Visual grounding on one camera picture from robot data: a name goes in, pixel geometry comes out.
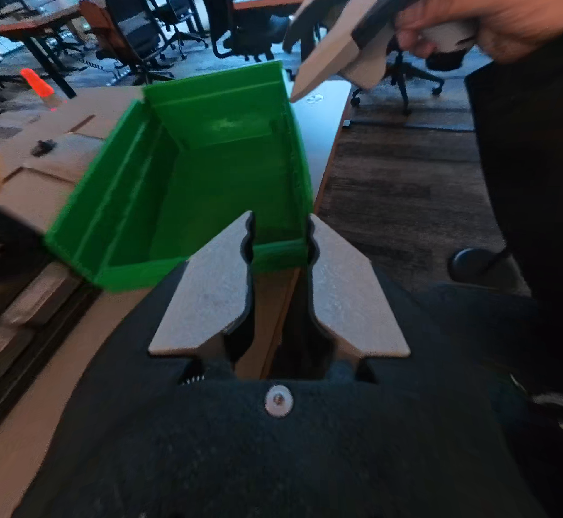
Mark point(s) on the person's dark trousers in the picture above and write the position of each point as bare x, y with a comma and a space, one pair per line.
519, 175

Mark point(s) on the orange red object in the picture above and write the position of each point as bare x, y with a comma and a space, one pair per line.
37, 83

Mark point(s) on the bank of clear drawers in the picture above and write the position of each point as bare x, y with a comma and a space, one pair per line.
39, 294

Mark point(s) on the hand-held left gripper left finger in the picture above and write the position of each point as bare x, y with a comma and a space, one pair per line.
206, 302

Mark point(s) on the green plastic bin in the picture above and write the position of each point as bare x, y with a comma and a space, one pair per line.
211, 175

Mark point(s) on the person's black shoe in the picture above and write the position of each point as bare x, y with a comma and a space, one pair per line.
477, 265

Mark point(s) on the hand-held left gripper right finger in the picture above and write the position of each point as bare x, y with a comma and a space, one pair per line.
356, 302

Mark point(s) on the person's right hand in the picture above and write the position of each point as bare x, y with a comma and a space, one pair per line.
506, 4

